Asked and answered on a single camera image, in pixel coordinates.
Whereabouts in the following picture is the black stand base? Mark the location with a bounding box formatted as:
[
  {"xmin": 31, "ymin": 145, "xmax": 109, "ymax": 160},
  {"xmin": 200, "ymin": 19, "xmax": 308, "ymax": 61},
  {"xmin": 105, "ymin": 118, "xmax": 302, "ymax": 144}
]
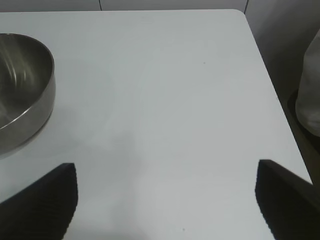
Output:
[{"xmin": 286, "ymin": 89, "xmax": 320, "ymax": 163}]

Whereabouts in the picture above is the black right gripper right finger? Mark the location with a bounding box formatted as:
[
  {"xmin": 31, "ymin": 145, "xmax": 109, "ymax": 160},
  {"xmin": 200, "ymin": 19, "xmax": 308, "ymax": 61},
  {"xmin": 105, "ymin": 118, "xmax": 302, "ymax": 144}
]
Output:
[{"xmin": 254, "ymin": 159, "xmax": 320, "ymax": 240}]

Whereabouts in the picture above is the stainless steel mixing bowl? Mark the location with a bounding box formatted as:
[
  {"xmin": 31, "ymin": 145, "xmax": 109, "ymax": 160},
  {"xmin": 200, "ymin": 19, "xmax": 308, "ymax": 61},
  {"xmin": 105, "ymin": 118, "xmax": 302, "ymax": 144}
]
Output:
[{"xmin": 0, "ymin": 33, "xmax": 56, "ymax": 160}]

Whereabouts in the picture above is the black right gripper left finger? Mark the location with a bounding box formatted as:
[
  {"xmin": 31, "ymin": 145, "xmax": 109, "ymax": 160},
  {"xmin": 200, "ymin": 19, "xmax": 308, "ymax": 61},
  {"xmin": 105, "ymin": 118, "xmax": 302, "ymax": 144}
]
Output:
[{"xmin": 0, "ymin": 162, "xmax": 77, "ymax": 240}]

